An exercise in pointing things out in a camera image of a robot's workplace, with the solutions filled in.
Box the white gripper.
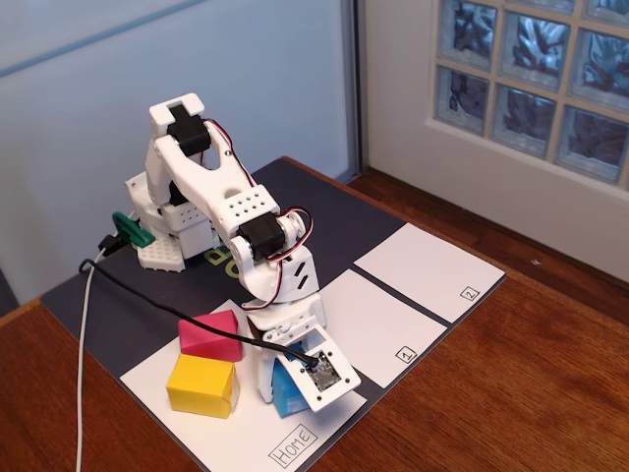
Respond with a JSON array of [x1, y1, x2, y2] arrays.
[[244, 292, 327, 405]]

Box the blue paper box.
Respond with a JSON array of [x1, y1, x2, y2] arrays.
[[271, 358, 312, 419]]

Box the white paper sheet marked HOME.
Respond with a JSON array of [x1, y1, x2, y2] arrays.
[[119, 299, 369, 472]]

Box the yellow paper box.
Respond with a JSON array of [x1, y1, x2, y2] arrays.
[[165, 353, 241, 420]]

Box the pink paper box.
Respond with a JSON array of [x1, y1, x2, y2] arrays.
[[177, 308, 246, 364]]

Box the white paper sheet marked 1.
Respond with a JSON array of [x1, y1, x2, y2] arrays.
[[284, 268, 449, 389]]

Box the black mat with WROB print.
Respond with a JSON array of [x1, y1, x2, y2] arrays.
[[39, 156, 508, 472]]

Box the white paper sheet marked 2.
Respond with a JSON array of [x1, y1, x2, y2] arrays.
[[352, 222, 507, 325]]

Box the green clamp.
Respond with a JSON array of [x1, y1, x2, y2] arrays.
[[111, 210, 157, 248]]

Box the glass block window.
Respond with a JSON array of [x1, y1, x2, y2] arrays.
[[431, 0, 629, 191]]

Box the black camera cable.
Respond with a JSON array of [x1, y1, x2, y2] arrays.
[[78, 259, 320, 370]]

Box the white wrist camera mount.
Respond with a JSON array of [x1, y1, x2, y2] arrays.
[[263, 322, 363, 414]]

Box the red black white servo wire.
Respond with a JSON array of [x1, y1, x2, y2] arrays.
[[194, 117, 257, 191], [245, 206, 315, 312]]

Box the white cable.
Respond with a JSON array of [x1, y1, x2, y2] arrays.
[[75, 248, 107, 472]]

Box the black cable plug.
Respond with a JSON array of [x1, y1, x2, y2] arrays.
[[96, 234, 130, 256]]

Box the grey metal frame post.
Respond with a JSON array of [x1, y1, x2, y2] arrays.
[[341, 0, 368, 178]]

